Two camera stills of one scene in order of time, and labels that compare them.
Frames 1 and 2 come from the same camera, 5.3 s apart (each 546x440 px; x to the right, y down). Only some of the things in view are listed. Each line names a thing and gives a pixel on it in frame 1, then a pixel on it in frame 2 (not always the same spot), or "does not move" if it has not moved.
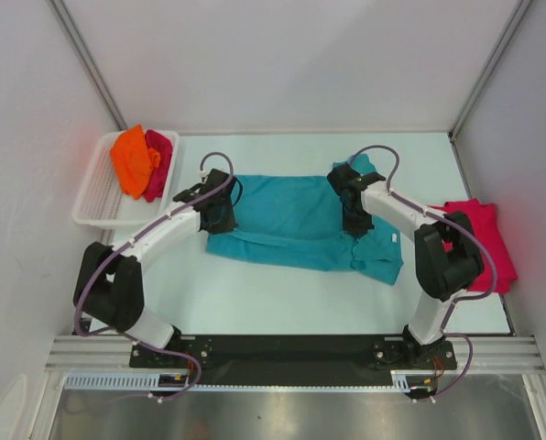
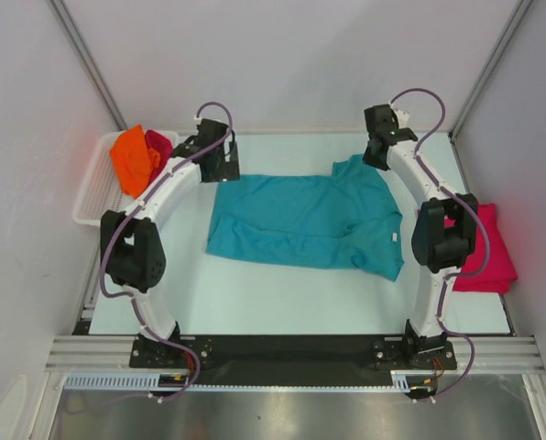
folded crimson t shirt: [484, 223] does not move
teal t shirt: [295, 221] does not move
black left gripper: [225, 226] -> [228, 170]
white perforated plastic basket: [103, 200] does not move
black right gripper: [355, 229] -> [370, 160]
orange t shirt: [135, 161] does not move
